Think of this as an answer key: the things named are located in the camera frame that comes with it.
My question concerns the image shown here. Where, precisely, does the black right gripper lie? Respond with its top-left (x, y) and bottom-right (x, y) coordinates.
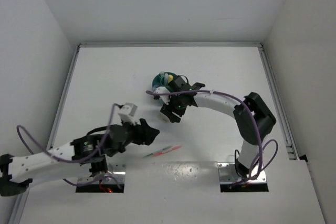
top-left (161, 92), bottom-right (187, 123)

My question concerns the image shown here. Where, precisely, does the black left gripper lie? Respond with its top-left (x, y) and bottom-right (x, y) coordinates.
top-left (108, 116), bottom-right (160, 156)

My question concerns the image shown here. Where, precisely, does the yellow highlighter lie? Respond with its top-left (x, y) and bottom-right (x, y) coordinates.
top-left (167, 74), bottom-right (174, 83)

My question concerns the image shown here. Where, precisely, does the blue highlighter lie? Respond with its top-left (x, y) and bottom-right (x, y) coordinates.
top-left (163, 73), bottom-right (169, 86)

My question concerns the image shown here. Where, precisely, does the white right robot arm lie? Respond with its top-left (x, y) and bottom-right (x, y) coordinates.
top-left (152, 72), bottom-right (276, 180)

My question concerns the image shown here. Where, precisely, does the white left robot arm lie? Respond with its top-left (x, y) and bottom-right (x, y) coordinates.
top-left (1, 119), bottom-right (160, 197)

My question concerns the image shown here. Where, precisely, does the pink pen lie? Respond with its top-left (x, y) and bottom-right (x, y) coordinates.
top-left (153, 145), bottom-right (182, 156)

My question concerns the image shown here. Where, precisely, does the green pen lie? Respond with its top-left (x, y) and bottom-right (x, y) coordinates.
top-left (143, 146), bottom-right (172, 158)

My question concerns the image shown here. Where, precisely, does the teal round divided organizer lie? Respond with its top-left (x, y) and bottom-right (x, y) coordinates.
top-left (152, 71), bottom-right (177, 92)

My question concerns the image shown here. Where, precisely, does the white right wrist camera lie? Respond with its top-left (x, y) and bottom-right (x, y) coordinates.
top-left (153, 86), bottom-right (172, 105)

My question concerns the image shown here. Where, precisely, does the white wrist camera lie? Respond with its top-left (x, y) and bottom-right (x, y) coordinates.
top-left (118, 103), bottom-right (138, 125)
top-left (153, 86), bottom-right (172, 105)

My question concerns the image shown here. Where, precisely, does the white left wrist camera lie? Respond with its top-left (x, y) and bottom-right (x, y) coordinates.
top-left (118, 103), bottom-right (138, 125)

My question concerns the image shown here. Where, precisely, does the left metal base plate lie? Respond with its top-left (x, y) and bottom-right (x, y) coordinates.
top-left (106, 163), bottom-right (126, 184)

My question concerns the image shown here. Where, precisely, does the metal base plate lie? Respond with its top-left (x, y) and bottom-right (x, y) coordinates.
top-left (217, 162), bottom-right (267, 185)
top-left (106, 163), bottom-right (126, 184)

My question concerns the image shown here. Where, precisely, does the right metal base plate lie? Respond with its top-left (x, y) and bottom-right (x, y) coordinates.
top-left (217, 162), bottom-right (267, 185)

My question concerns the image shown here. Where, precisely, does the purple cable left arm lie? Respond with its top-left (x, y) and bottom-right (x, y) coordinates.
top-left (16, 103), bottom-right (124, 189)

